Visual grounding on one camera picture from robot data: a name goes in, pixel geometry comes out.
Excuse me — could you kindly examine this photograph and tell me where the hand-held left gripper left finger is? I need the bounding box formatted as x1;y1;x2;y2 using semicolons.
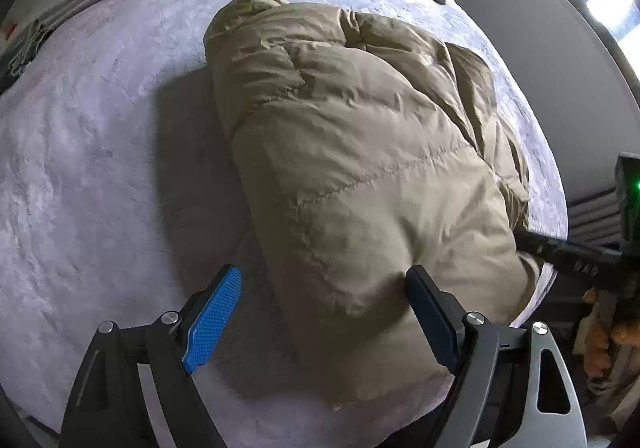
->
59;265;243;448

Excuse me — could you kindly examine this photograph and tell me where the beige puffer jacket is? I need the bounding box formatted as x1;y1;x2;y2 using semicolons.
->
203;0;544;404

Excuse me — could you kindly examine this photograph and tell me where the grey ribbed panel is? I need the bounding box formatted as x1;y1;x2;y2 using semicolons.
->
569;190;624;250

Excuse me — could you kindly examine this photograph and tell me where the purple fleece blanket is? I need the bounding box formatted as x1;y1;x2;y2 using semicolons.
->
0;0;572;448

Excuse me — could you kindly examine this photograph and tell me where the person's right hand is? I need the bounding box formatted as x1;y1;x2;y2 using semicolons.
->
581;288;640;379

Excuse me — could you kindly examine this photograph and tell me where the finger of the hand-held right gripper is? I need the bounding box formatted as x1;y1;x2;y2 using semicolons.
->
515;231;624;290

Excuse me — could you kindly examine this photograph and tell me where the dark grey headboard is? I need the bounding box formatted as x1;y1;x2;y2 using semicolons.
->
424;0;640;209

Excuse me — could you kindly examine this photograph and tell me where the fringed scarf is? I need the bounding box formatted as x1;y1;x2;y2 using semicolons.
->
4;17;57;80

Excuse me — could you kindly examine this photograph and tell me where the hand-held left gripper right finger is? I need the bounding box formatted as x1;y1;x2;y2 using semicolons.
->
405;265;589;448

